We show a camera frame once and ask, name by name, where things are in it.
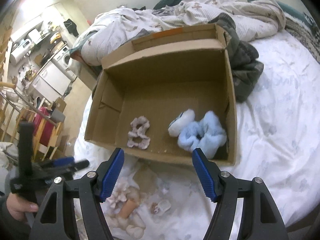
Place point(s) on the person's left hand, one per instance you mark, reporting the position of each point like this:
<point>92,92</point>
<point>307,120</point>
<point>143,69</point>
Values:
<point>18,207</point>

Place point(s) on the patterned knit blanket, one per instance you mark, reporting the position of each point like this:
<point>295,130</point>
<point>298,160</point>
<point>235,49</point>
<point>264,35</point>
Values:
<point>307,37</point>

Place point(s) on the beige foam cylinder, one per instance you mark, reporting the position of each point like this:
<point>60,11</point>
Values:
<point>128,208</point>

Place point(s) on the dark green corduroy garment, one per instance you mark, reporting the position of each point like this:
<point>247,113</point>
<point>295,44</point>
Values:
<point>246,69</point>

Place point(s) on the clear plastic bag with parts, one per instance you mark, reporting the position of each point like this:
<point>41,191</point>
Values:
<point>160,208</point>

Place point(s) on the white cabinet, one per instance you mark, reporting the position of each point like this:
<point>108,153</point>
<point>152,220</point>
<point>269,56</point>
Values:
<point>50,82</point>

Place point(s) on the brown cardboard box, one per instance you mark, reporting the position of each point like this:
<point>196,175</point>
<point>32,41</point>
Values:
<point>159,76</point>

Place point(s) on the light blue fluffy scrunchie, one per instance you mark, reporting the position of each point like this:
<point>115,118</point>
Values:
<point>206,134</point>

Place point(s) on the mauve fabric scrunchie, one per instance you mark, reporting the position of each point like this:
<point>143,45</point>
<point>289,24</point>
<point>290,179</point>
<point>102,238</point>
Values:
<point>137,136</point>

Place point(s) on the white fluffy sock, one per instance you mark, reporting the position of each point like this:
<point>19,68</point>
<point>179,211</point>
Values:
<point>180,122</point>

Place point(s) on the black hanging garment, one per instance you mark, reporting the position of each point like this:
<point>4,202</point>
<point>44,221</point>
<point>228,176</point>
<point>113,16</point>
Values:
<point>71,27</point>

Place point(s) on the white washing machine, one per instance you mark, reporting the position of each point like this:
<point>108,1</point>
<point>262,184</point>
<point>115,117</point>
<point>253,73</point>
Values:
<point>61,60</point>

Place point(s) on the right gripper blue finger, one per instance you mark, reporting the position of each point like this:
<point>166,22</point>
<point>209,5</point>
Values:
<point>61,162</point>

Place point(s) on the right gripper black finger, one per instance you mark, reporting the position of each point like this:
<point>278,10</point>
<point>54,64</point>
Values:
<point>69,170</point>

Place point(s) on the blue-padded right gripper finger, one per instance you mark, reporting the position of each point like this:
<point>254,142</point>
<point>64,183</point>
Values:
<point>260,218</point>
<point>56,216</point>

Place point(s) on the white floral bed sheet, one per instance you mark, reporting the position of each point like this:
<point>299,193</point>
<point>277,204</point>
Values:
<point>278,140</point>

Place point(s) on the bear print duvet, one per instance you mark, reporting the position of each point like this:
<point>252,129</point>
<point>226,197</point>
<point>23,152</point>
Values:
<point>257,19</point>

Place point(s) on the wooden rack with red bag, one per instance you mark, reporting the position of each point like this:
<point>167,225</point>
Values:
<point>46,136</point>

